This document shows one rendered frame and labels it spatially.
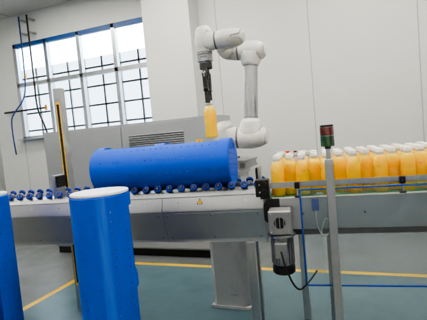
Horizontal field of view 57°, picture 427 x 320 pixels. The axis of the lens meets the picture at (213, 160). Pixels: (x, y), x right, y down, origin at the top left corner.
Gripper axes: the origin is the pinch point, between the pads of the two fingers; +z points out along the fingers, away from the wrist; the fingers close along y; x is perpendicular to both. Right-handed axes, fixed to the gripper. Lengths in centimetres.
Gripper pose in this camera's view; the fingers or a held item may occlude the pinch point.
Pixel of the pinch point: (208, 97)
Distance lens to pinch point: 234.9
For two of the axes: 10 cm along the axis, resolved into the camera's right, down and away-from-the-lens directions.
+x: 9.7, -0.7, -2.5
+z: 0.9, 9.9, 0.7
